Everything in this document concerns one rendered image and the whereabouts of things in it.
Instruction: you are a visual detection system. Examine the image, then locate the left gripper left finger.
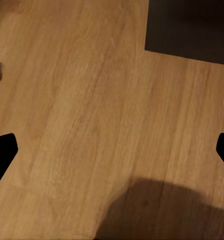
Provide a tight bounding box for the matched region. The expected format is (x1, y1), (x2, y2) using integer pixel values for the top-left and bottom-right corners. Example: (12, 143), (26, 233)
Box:
(0, 133), (18, 181)

